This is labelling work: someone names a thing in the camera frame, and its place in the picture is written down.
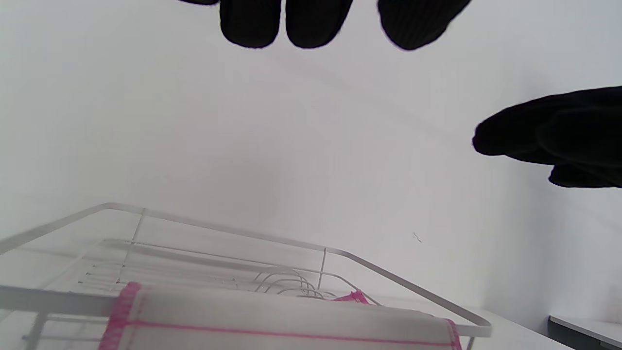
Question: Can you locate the white wire dish rack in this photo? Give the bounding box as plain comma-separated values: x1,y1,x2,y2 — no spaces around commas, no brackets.
0,202,493,350

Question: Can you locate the white cloth with pink trim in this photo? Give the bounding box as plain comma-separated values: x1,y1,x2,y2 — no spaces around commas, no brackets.
98,281,463,350

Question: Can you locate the white table with dark base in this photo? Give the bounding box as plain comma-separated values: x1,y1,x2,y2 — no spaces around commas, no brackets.
548,315,622,350

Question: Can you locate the person's left hand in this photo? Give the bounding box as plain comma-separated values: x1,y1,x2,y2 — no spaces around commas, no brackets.
177,0,622,189

